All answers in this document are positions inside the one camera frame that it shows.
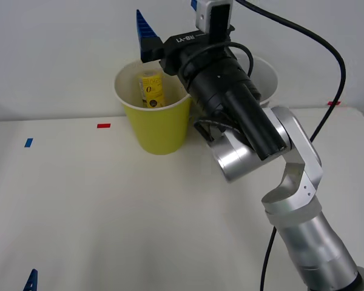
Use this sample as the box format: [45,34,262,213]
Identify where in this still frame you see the grey plastic bin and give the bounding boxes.
[230,53,280,109]

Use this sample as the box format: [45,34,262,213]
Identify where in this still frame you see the yellow label plastic bottle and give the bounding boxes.
[137,71,166,109]

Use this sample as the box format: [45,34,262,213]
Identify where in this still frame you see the yellow-green plastic bin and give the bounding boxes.
[113,59,192,156]

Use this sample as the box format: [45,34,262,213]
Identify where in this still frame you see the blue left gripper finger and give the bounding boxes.
[22,268,38,291]

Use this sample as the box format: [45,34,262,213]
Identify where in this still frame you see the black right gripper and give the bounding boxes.
[135,0,236,77]

